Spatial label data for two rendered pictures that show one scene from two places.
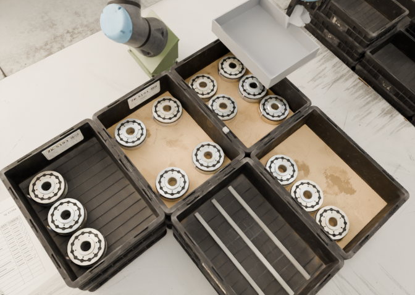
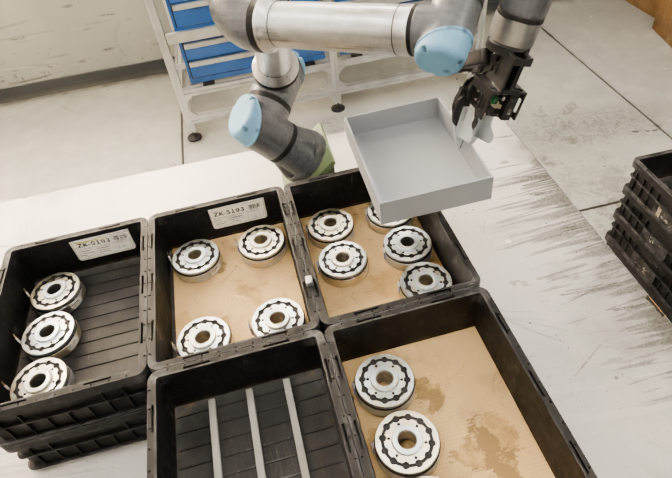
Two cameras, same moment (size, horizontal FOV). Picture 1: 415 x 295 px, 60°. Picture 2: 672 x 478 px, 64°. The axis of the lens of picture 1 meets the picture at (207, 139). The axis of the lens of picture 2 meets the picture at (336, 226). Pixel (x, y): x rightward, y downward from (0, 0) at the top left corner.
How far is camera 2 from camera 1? 0.55 m
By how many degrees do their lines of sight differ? 29
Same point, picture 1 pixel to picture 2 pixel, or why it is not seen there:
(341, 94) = (598, 315)
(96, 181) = (118, 308)
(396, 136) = not seen: outside the picture
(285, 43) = (448, 170)
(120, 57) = (267, 182)
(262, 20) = (430, 135)
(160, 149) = (224, 292)
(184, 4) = not seen: hidden behind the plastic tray
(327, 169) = (479, 415)
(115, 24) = (240, 117)
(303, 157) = (443, 378)
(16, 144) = not seen: hidden behind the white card
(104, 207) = (103, 344)
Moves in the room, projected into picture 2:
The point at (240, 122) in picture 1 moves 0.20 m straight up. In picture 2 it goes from (363, 291) to (357, 222)
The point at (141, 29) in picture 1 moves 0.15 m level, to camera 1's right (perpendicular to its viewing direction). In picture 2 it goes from (278, 133) to (327, 150)
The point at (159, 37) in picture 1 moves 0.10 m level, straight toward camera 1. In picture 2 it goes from (306, 153) to (291, 178)
